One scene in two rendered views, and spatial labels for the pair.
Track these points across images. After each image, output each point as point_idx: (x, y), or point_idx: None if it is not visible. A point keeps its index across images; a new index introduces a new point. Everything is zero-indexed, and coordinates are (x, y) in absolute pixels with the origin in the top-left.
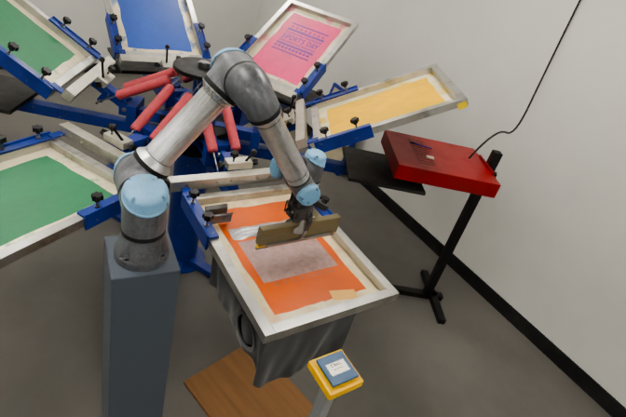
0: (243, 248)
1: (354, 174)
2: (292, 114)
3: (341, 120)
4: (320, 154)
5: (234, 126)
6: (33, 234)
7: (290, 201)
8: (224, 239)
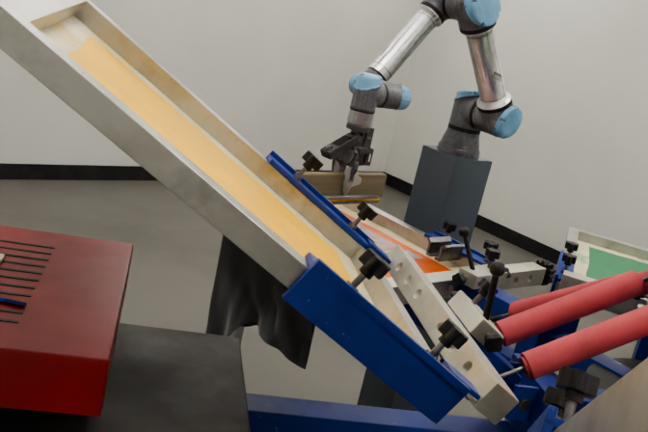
0: (390, 242)
1: (222, 346)
2: (468, 300)
3: (327, 264)
4: (364, 72)
5: (554, 291)
6: (584, 262)
7: (369, 145)
8: (418, 250)
